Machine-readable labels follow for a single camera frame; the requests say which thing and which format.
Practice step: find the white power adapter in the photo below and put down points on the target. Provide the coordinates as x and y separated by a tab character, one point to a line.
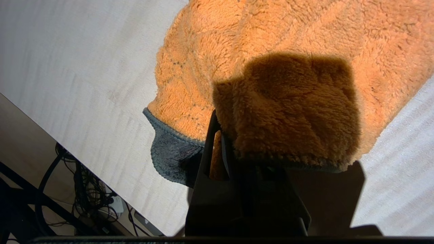
117	205

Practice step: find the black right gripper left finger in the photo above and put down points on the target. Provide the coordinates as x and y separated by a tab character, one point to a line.
203	203

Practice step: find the orange microfibre cloth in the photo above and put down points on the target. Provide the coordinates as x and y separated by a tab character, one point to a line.
271	51

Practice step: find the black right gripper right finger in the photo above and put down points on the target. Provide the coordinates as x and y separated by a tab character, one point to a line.
271	203

